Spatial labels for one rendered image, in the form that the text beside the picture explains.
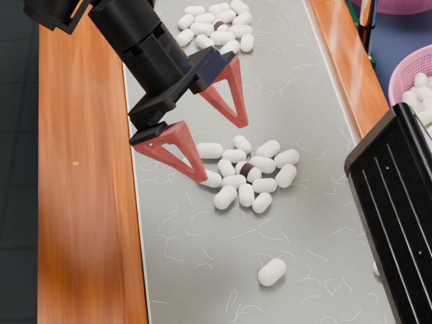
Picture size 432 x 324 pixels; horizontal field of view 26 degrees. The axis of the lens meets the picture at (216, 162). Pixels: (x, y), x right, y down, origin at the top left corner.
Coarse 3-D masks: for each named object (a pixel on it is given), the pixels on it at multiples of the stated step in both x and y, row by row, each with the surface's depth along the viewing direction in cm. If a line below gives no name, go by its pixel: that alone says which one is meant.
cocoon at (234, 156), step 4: (224, 152) 122; (228, 152) 122; (232, 152) 122; (236, 152) 122; (240, 152) 122; (244, 152) 122; (224, 156) 122; (228, 156) 122; (232, 156) 122; (236, 156) 122; (240, 156) 122; (244, 156) 122; (232, 160) 122; (236, 160) 122; (240, 160) 122; (244, 160) 122
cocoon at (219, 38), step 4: (216, 32) 141; (220, 32) 141; (224, 32) 141; (228, 32) 141; (212, 36) 141; (216, 36) 140; (220, 36) 140; (224, 36) 140; (228, 36) 140; (232, 36) 140; (216, 40) 140; (220, 40) 140; (224, 40) 140; (228, 40) 140; (216, 44) 141; (220, 44) 141; (224, 44) 141
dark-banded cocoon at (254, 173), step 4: (240, 164) 120; (236, 168) 120; (240, 168) 120; (252, 168) 119; (256, 168) 119; (236, 172) 120; (252, 172) 119; (256, 172) 119; (260, 172) 119; (248, 176) 119; (252, 176) 119; (256, 176) 119; (260, 176) 119; (248, 180) 119; (252, 180) 119
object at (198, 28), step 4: (192, 24) 143; (196, 24) 142; (200, 24) 142; (204, 24) 142; (208, 24) 142; (192, 28) 142; (196, 28) 142; (200, 28) 142; (204, 28) 142; (208, 28) 142; (212, 28) 142; (196, 32) 142; (200, 32) 142; (204, 32) 142; (208, 32) 142; (212, 32) 143
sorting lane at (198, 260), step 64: (192, 0) 151; (256, 0) 151; (256, 64) 138; (320, 64) 138; (192, 128) 128; (256, 128) 128; (320, 128) 128; (192, 192) 119; (320, 192) 119; (192, 256) 111; (256, 256) 111; (320, 256) 111; (192, 320) 104; (256, 320) 104; (320, 320) 104; (384, 320) 104
